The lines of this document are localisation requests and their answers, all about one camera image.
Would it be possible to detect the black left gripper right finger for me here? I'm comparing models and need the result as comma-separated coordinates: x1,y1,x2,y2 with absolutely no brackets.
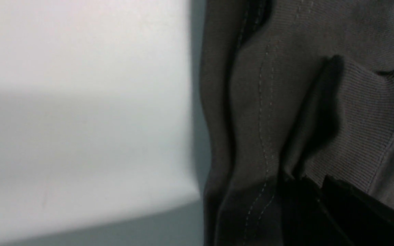
322,176,394,246

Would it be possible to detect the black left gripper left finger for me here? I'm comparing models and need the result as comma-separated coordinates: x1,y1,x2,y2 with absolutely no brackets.
280,177,351,246

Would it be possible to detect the dark gray long-sleeve top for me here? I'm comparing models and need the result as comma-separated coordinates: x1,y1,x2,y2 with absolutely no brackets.
200,0,394,246

